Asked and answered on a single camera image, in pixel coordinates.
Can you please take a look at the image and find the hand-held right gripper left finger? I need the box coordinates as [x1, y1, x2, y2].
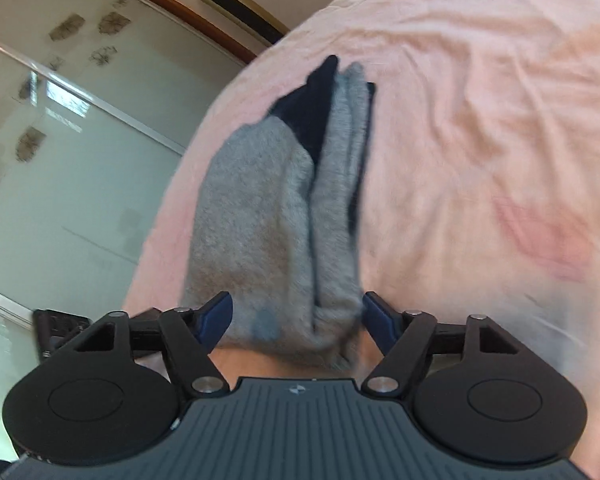
[55, 291, 232, 397]

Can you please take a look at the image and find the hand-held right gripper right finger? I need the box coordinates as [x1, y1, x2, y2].
[361, 290, 538, 397]

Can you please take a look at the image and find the grey and navy sock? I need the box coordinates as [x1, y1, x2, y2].
[307, 61, 377, 372]
[179, 54, 341, 361]

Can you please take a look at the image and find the pink bed sheet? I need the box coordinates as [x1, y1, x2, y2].
[121, 0, 600, 397]

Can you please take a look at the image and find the brown wooden frame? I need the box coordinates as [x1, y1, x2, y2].
[72, 0, 258, 65]

